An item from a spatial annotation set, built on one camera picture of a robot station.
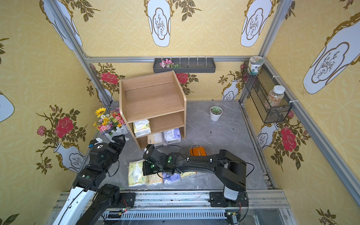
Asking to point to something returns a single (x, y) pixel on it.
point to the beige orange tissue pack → (154, 178)
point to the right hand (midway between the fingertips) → (143, 165)
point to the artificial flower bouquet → (108, 122)
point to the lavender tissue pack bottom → (172, 136)
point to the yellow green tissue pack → (186, 174)
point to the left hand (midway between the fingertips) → (117, 140)
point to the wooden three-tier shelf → (153, 108)
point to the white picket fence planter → (123, 130)
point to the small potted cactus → (215, 112)
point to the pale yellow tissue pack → (136, 176)
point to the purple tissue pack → (168, 178)
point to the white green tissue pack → (141, 127)
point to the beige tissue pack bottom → (154, 138)
